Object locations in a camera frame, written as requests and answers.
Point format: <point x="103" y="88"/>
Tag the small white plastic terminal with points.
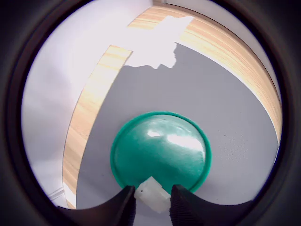
<point x="152" y="193"/>

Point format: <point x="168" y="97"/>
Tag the round green lid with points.
<point x="160" y="150"/>

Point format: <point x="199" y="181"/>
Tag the dark grey mat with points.
<point x="169" y="94"/>

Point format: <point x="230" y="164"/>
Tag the white partition panel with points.
<point x="61" y="94"/>

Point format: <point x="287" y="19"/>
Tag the white tape piece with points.
<point x="160" y="44"/>

